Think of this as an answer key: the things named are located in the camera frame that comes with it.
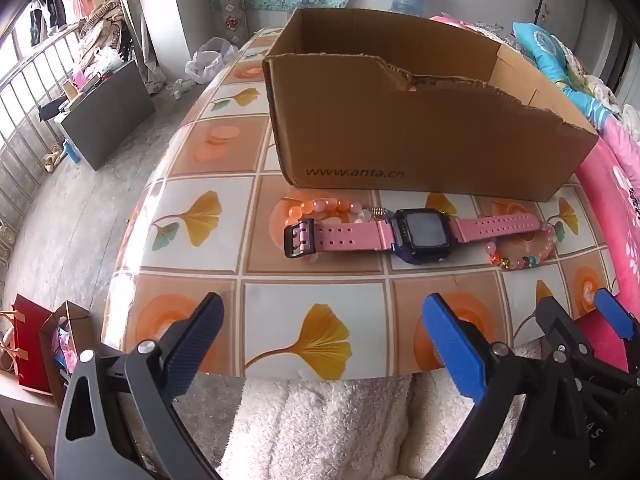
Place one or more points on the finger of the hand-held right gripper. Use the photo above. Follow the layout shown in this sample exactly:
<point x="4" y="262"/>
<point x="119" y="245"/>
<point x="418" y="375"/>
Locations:
<point x="552" y="322"/>
<point x="615" y="315"/>

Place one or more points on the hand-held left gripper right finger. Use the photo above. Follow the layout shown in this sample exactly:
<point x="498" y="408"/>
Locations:
<point x="450" y="345"/>

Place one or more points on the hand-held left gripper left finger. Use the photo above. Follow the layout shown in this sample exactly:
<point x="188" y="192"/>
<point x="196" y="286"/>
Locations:
<point x="197" y="345"/>

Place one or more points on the brown cardboard box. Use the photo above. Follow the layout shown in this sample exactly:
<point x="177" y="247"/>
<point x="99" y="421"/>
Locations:
<point x="400" y="135"/>

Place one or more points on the brown paper bag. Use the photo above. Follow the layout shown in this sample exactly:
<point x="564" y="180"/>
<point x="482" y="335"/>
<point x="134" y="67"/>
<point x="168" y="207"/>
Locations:
<point x="75" y="317"/>

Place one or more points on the ginkgo pattern tablecloth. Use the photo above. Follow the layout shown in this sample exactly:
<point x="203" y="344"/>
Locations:
<point x="320" y="300"/>

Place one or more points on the white fluffy towel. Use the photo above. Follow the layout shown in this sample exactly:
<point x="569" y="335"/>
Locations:
<point x="320" y="425"/>

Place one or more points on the red gift bag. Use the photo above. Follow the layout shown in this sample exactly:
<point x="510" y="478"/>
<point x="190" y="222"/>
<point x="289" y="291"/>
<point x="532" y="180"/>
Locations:
<point x="32" y="340"/>

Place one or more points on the white crumpled quilt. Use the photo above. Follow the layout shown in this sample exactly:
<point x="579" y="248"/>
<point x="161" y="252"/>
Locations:
<point x="607" y="92"/>

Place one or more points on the blue plastic box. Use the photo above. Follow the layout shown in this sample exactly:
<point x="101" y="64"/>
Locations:
<point x="72" y="152"/>

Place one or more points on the grey cabinet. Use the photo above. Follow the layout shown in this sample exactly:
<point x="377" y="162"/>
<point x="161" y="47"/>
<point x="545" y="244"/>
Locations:
<point x="110" y="110"/>

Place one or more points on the black pouch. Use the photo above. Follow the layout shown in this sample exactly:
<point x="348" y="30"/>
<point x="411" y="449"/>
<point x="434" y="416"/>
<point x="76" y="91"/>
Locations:
<point x="52" y="110"/>

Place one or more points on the blue printed pillow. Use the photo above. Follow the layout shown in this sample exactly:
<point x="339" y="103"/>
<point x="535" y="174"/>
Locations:
<point x="545" y="45"/>

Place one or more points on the white plastic bag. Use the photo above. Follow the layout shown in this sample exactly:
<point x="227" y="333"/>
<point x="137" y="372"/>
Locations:
<point x="210" y="60"/>

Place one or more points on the grey lace pillow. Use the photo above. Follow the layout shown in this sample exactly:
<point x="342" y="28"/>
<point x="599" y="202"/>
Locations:
<point x="500" y="37"/>

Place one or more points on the metal balcony railing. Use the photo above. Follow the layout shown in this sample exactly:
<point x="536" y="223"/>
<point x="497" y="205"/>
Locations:
<point x="25" y="110"/>

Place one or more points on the small pink box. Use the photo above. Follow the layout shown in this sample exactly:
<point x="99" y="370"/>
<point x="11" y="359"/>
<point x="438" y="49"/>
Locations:
<point x="80" y="77"/>

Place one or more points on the grey curtain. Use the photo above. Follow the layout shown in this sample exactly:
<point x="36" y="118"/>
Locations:
<point x="145" y="50"/>

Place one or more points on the white panelled wardrobe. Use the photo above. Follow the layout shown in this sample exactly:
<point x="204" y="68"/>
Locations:
<point x="575" y="10"/>

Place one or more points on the pile of beige clothes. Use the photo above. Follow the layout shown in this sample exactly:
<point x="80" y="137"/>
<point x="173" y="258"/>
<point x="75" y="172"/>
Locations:
<point x="102" y="30"/>

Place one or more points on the grey red-patterned pillow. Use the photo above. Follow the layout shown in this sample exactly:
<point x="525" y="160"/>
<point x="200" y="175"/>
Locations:
<point x="231" y="10"/>

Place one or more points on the dark hanging jacket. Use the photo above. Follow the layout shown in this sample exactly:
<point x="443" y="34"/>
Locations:
<point x="47" y="10"/>

